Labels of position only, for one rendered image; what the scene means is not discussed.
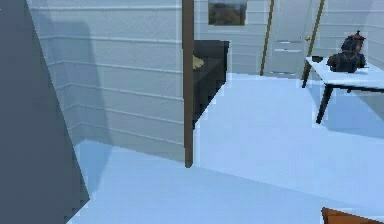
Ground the black sofa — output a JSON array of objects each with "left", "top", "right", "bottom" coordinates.
[{"left": 192, "top": 39, "right": 231, "bottom": 130}]

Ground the beige cushion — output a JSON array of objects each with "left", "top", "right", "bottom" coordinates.
[{"left": 192, "top": 55, "right": 205, "bottom": 70}]

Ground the framed landscape picture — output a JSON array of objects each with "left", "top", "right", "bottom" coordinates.
[{"left": 207, "top": 0, "right": 249, "bottom": 27}]

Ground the white room door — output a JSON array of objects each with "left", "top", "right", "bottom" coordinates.
[{"left": 263, "top": 0, "right": 322, "bottom": 76}]

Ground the white table with black legs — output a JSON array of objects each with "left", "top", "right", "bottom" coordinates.
[{"left": 301, "top": 55, "right": 384, "bottom": 125}]

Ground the large dark grey cabinet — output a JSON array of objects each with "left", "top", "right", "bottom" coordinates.
[{"left": 0, "top": 0, "right": 91, "bottom": 224}]

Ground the dark bust statue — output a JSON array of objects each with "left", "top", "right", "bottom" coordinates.
[{"left": 326, "top": 29, "right": 368, "bottom": 74}]

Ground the orange brown furniture corner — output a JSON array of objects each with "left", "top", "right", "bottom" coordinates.
[{"left": 321, "top": 206, "right": 384, "bottom": 224}]

